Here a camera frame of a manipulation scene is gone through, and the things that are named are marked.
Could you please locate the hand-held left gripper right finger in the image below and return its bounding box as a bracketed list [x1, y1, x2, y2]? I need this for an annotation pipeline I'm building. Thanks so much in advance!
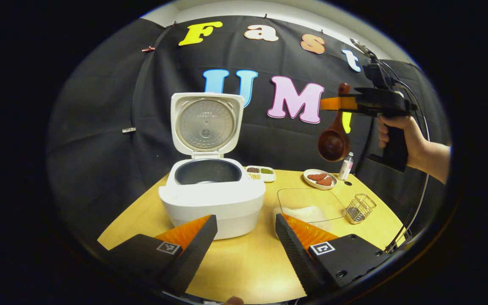
[275, 213, 397, 297]

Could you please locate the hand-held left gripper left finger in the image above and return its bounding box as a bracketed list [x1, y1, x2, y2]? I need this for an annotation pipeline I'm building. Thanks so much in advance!
[98, 214, 218, 296]

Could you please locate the white rice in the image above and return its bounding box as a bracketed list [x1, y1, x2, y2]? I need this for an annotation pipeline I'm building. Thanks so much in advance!
[274, 205, 333, 231]

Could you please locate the brown wooden spoon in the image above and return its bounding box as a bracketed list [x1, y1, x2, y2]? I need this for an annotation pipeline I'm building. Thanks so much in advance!
[317, 83, 351, 163]

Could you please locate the white rice cooker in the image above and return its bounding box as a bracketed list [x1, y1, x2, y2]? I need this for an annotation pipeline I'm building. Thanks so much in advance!
[158, 92, 266, 240]

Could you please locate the metal wire chopstick holder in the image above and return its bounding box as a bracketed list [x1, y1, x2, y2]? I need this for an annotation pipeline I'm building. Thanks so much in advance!
[345, 194, 377, 225]

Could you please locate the clear glass rice container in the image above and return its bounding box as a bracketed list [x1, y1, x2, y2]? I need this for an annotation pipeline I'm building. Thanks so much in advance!
[274, 188, 348, 238]

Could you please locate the clear bottle with pink label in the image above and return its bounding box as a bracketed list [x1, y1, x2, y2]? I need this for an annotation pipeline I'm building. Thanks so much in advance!
[338, 152, 354, 181]

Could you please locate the white round plate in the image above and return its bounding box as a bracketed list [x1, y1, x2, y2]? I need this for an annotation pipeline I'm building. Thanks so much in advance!
[303, 169, 338, 190]

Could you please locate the white divided spice dish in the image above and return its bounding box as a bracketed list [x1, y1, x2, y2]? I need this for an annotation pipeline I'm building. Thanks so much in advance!
[245, 165, 277, 183]

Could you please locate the black backdrop cloth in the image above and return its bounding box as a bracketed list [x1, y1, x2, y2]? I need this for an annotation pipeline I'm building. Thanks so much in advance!
[47, 15, 452, 255]

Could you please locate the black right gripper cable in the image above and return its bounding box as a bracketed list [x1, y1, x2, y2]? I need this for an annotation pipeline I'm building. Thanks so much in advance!
[380, 59, 431, 255]

